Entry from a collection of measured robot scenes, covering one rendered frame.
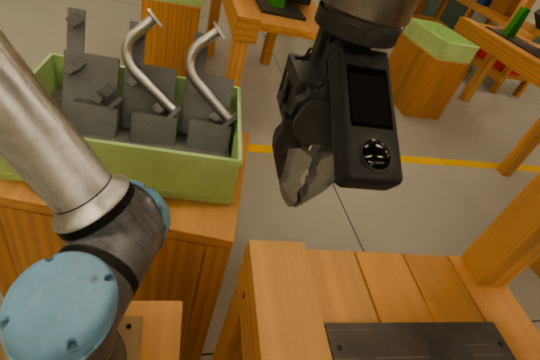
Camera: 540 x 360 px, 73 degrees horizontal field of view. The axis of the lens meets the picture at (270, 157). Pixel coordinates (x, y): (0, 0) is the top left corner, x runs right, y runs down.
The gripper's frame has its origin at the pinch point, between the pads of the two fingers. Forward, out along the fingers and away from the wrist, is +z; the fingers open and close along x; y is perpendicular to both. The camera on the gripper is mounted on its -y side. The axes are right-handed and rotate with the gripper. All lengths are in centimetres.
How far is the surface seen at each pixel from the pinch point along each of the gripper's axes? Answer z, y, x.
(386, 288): 41, 15, -38
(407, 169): 129, 176, -168
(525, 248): 26, 16, -68
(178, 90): 38, 88, 15
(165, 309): 44.3, 11.3, 12.2
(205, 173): 39, 47, 5
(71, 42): 24, 80, 46
